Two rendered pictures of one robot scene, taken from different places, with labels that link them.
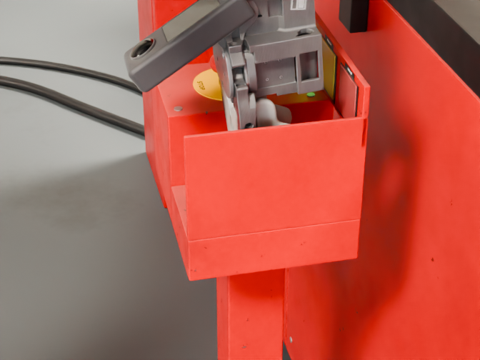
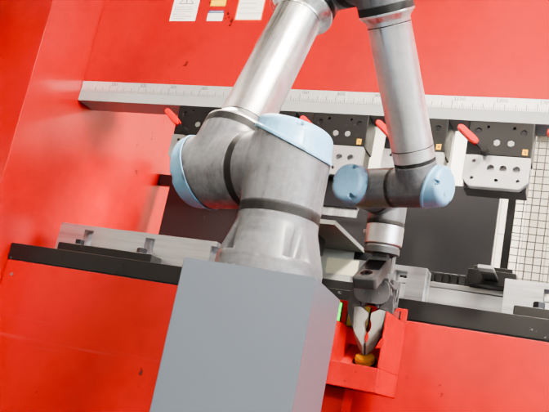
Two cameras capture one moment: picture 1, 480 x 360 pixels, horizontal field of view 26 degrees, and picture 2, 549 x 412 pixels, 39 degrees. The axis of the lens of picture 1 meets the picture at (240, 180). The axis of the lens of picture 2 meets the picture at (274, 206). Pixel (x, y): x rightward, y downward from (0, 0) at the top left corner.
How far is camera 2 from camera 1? 1.47 m
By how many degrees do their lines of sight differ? 68
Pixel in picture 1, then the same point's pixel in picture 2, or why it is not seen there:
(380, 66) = not seen: hidden behind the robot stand
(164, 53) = (381, 274)
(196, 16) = (378, 264)
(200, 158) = (387, 324)
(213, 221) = (383, 360)
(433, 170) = not seen: hidden behind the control
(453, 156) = (407, 355)
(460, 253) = (418, 397)
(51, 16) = not seen: outside the picture
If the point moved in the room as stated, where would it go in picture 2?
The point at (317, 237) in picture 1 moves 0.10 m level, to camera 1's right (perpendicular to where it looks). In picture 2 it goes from (392, 381) to (412, 387)
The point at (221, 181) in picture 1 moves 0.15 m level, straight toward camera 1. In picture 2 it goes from (387, 338) to (465, 350)
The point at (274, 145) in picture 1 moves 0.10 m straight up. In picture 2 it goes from (395, 326) to (403, 276)
